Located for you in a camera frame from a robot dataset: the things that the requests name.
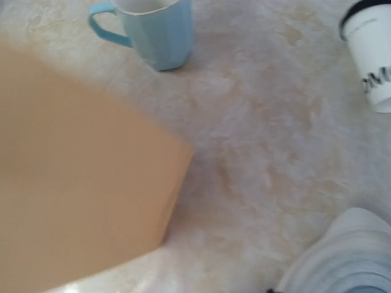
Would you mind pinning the brown paper bag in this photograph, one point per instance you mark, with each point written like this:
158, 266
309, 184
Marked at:
87, 181

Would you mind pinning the white paper coffee cup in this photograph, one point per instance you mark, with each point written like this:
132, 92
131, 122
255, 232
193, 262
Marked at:
367, 34

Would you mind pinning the blue ceramic mug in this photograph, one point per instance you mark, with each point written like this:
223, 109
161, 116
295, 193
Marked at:
160, 31

